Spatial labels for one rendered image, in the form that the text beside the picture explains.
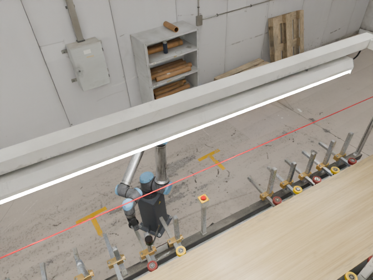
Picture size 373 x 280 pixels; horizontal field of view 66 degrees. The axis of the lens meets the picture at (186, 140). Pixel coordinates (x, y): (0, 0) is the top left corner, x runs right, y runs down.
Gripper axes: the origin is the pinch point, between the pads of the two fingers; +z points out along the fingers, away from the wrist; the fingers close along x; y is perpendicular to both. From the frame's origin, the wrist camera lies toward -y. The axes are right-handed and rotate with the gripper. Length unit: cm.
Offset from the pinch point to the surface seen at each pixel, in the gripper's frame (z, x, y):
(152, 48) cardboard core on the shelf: -46, -123, 237
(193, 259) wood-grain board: -9, -31, -53
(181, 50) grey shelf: -38, -164, 224
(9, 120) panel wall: 1, 91, 234
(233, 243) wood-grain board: -9, -66, -57
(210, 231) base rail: 12, -62, -29
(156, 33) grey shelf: -68, -131, 234
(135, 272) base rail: 11.9, 12.8, -30.9
